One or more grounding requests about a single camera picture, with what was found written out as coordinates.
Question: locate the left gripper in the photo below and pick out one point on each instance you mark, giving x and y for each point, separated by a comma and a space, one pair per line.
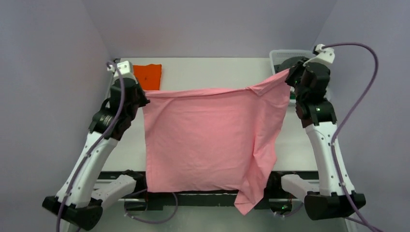
143, 100

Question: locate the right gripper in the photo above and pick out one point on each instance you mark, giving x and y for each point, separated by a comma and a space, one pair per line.
295, 75

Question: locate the pink t shirt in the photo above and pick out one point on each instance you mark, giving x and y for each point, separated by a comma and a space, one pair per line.
215, 139

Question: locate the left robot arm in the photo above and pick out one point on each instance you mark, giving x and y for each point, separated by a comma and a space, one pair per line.
78, 205

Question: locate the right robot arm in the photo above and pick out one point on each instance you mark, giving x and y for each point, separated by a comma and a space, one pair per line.
335, 196

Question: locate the folded orange t shirt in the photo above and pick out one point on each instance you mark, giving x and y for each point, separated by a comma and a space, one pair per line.
149, 76

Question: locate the grey t shirt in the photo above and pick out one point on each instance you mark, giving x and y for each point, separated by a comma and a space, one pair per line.
288, 63

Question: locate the white plastic basket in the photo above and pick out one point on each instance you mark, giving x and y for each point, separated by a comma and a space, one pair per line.
278, 56

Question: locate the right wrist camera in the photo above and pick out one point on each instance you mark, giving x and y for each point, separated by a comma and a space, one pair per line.
322, 55

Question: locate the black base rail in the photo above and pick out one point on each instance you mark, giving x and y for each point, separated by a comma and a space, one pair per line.
274, 196

